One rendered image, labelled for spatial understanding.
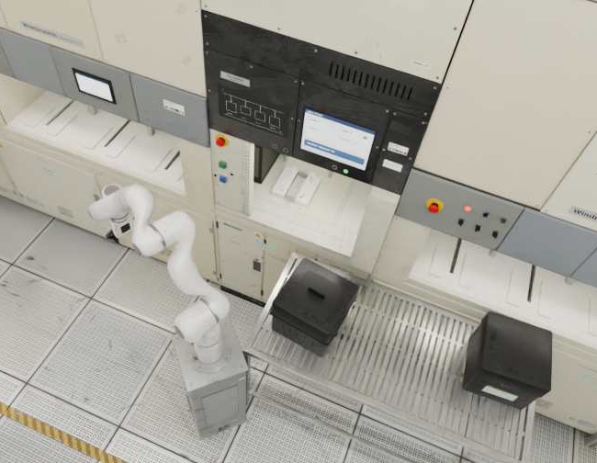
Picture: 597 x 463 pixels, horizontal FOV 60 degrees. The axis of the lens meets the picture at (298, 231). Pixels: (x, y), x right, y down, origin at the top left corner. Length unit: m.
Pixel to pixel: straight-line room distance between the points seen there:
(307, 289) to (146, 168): 1.18
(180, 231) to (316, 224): 0.99
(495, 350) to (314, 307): 0.78
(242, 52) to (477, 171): 0.97
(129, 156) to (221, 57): 1.15
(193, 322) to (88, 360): 1.42
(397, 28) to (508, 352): 1.40
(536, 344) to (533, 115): 1.05
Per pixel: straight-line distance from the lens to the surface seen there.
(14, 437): 3.31
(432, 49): 1.75
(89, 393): 3.27
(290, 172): 2.84
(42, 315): 3.57
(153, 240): 1.83
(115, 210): 2.14
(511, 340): 2.43
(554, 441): 3.53
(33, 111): 3.46
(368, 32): 1.77
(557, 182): 2.02
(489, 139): 1.92
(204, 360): 2.35
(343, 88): 1.92
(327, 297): 2.27
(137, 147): 3.09
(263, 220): 2.66
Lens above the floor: 2.97
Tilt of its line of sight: 53 degrees down
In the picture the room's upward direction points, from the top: 8 degrees clockwise
